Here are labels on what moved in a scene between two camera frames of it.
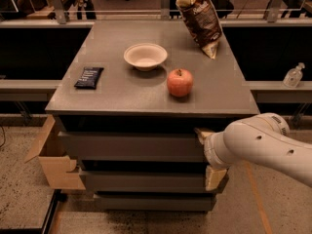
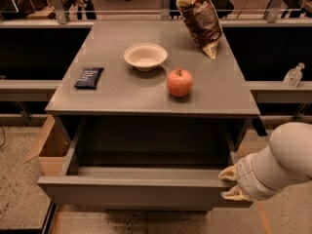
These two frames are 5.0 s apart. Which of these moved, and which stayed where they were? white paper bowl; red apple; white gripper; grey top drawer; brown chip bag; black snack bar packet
Moved: grey top drawer; white gripper
Stayed: brown chip bag; black snack bar packet; white paper bowl; red apple
